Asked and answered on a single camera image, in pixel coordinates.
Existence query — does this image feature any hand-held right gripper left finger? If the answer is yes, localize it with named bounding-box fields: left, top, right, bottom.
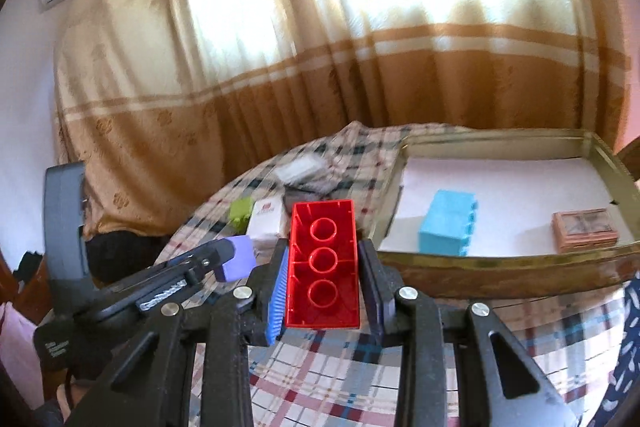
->
left=65, top=251, right=291, bottom=427

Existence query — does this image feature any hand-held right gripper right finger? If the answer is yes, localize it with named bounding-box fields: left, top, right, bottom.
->
left=356, top=238, right=579, bottom=427

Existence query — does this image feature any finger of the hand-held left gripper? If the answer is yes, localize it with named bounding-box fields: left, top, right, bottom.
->
left=190, top=240, right=236, bottom=283

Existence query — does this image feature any purple building block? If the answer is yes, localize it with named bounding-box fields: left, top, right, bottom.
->
left=219, top=234, right=257, bottom=283

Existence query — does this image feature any red building block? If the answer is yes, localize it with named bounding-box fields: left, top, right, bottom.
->
left=284, top=199, right=362, bottom=329

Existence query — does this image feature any green building block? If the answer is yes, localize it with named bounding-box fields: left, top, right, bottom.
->
left=227, top=197, right=256, bottom=233

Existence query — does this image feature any white charger plug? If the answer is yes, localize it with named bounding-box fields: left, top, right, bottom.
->
left=247, top=198, right=288, bottom=240

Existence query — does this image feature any light blue building block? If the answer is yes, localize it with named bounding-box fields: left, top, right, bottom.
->
left=418, top=189, right=480, bottom=258

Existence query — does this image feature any gold metal tray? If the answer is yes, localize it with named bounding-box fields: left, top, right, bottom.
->
left=370, top=129, right=640, bottom=300

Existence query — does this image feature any plaid cloth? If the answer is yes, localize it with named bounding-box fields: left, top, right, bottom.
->
left=152, top=122, right=626, bottom=427

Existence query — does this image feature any clear plastic case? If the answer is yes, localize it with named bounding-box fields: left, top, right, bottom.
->
left=274, top=158, right=327, bottom=184

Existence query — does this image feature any cream and tan curtain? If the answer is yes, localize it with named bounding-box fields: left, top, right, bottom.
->
left=52, top=0, right=631, bottom=238

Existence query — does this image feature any brown card box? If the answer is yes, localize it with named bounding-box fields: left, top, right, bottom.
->
left=551, top=209, right=621, bottom=254

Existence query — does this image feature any dark feather-print cloth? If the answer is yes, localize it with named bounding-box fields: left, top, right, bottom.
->
left=587, top=271, right=640, bottom=427

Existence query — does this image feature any wooden chair back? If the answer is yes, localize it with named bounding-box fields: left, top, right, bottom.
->
left=617, top=138, right=640, bottom=182

